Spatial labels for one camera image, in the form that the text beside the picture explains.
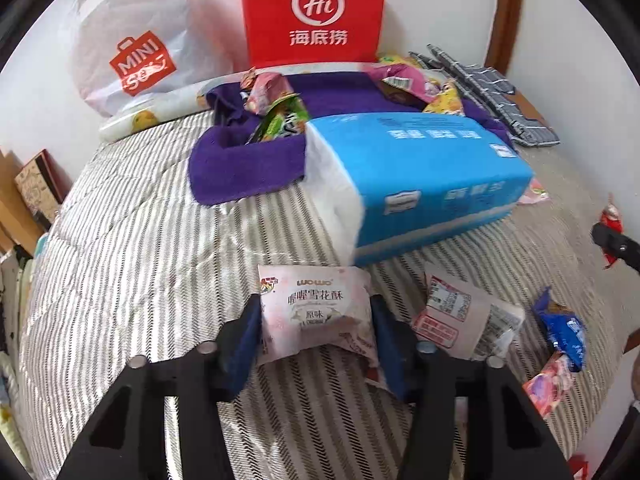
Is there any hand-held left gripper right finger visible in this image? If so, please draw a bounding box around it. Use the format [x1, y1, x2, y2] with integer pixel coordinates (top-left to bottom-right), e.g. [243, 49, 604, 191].
[370, 294, 573, 480]

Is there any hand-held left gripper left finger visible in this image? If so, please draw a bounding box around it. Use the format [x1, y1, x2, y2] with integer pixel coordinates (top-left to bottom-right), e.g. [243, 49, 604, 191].
[57, 294, 263, 480]

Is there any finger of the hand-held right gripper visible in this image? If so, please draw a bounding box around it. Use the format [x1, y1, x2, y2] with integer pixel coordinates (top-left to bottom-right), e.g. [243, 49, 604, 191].
[591, 222, 640, 273]

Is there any red snack packet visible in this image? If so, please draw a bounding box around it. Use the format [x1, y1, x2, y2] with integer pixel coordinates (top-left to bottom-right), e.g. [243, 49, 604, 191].
[600, 195, 623, 268]

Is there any white nougat packet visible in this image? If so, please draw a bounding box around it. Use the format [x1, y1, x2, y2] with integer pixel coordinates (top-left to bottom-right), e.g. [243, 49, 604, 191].
[411, 270, 526, 361]
[256, 264, 388, 391]

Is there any light pink snack packet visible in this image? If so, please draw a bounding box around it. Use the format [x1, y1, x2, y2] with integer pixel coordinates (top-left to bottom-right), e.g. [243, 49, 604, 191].
[517, 180, 551, 206]

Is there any blue cookie packet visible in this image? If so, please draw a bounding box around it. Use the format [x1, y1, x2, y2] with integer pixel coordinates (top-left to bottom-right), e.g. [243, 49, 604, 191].
[531, 287, 588, 373]

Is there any long pink snack packet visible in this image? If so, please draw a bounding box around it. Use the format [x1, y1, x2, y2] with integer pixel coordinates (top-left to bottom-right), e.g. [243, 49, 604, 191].
[522, 352, 576, 418]

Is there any yellow snack packet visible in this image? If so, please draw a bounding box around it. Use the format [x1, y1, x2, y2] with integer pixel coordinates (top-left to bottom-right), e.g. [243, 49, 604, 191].
[424, 80, 463, 116]

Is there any green snack packet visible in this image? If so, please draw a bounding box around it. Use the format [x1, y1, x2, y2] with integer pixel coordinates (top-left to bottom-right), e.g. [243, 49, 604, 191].
[247, 94, 311, 145]

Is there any magenta snack packet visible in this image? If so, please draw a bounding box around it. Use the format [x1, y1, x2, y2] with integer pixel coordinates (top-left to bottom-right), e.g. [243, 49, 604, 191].
[367, 62, 441, 106]

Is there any purple towel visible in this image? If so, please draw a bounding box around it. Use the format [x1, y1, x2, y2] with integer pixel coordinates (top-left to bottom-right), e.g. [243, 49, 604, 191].
[189, 71, 516, 207]

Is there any blue tissue pack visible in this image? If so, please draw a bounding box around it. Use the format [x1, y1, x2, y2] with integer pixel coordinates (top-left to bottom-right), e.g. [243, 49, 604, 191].
[304, 112, 536, 267]

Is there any navy checked cloth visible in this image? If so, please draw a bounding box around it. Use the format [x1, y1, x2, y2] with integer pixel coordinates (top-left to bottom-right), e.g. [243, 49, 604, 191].
[407, 45, 561, 148]

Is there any rolled printed mat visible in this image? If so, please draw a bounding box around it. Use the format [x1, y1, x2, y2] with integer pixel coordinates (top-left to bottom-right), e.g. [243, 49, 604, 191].
[97, 61, 381, 142]

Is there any printed notebook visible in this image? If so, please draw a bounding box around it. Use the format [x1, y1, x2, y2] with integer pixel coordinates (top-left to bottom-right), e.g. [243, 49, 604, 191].
[14, 149, 76, 226]

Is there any yellow snack bag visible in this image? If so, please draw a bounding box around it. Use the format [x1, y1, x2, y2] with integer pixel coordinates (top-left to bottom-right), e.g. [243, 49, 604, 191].
[377, 52, 421, 67]

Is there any red paper bag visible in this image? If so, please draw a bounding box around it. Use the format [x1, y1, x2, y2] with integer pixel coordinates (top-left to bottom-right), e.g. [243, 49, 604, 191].
[239, 0, 388, 68]

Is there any translucent plastic bag red logo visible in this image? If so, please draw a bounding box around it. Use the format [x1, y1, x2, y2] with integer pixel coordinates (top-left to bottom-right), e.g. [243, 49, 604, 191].
[57, 0, 251, 117]

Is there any brown wooden door frame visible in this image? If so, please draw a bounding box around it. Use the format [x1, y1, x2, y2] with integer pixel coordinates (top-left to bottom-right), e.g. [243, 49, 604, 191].
[485, 0, 526, 76]

